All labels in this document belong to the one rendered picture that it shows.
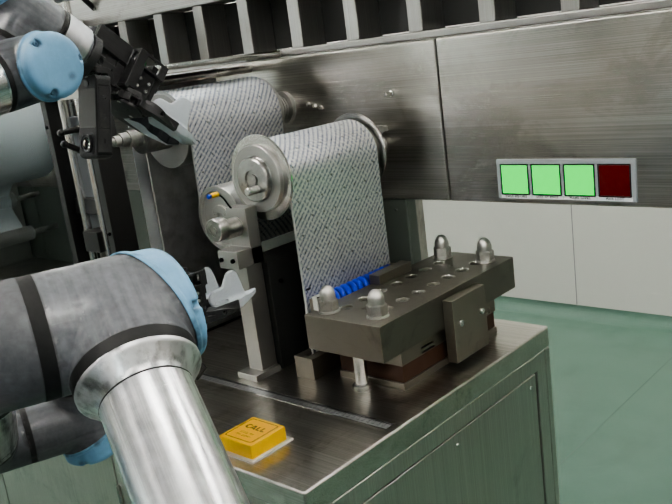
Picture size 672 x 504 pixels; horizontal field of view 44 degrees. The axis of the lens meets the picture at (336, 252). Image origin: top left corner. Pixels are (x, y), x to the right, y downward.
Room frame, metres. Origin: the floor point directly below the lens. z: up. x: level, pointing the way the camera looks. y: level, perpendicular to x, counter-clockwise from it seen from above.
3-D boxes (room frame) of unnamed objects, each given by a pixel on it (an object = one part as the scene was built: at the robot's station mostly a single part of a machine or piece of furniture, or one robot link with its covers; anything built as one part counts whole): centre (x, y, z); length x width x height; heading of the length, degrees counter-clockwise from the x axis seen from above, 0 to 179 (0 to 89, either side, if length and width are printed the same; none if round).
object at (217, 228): (1.36, 0.19, 1.18); 0.04 x 0.02 x 0.04; 47
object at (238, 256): (1.38, 0.17, 1.05); 0.06 x 0.05 x 0.31; 137
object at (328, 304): (1.29, 0.02, 1.05); 0.04 x 0.04 x 0.04
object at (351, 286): (1.42, -0.03, 1.03); 0.21 x 0.04 x 0.03; 137
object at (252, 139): (1.39, 0.11, 1.25); 0.15 x 0.01 x 0.15; 47
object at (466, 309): (1.33, -0.21, 0.96); 0.10 x 0.03 x 0.11; 137
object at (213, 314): (1.17, 0.20, 1.09); 0.09 x 0.05 x 0.02; 127
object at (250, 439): (1.11, 0.16, 0.91); 0.07 x 0.07 x 0.02; 47
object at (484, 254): (1.47, -0.27, 1.05); 0.04 x 0.04 x 0.04
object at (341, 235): (1.44, -0.02, 1.11); 0.23 x 0.01 x 0.18; 137
